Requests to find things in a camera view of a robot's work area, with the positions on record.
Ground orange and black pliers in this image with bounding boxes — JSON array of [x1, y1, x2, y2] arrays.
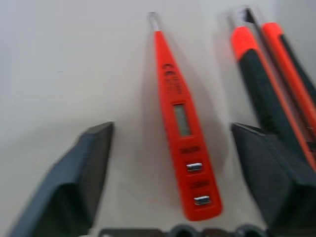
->
[[228, 7, 316, 171]]

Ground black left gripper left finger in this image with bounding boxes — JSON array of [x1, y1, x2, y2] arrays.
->
[[6, 121, 115, 237]]

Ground orange black handled tool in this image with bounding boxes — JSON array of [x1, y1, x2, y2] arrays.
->
[[261, 22, 316, 139]]

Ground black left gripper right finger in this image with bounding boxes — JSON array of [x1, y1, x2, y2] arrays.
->
[[231, 122, 316, 232]]

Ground orange voltage tester pen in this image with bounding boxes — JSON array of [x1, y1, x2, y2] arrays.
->
[[147, 11, 224, 222]]

